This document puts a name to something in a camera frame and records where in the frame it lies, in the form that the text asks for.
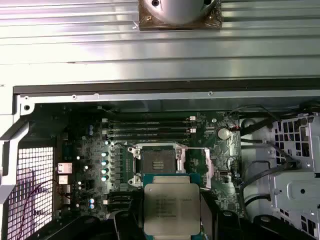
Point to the CPU socket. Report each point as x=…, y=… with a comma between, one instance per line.
x=157, y=157

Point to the silver metal drive cage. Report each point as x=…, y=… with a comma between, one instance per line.
x=295, y=192

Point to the silver rear port connector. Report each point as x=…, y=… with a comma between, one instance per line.
x=63, y=189
x=63, y=179
x=65, y=200
x=64, y=168

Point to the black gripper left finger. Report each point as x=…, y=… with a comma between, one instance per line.
x=135, y=220

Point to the silver coin battery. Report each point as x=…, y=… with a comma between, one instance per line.
x=223, y=133

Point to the brown square mounting plate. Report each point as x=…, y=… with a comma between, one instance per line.
x=143, y=25

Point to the black RAM slot white clips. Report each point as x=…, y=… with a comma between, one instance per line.
x=150, y=122
x=150, y=133

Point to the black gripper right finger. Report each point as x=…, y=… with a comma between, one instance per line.
x=225, y=225

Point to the green motherboard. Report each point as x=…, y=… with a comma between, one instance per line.
x=200, y=160

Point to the black PC case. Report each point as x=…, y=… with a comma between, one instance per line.
x=150, y=87

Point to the blue top capacitor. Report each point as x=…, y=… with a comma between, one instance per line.
x=105, y=163
x=105, y=154
x=105, y=171
x=105, y=178

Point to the silver CPU chip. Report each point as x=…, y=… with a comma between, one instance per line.
x=172, y=207

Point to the black expansion slot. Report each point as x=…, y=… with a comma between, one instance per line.
x=120, y=200

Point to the metal socket cover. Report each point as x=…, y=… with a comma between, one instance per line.
x=209, y=167

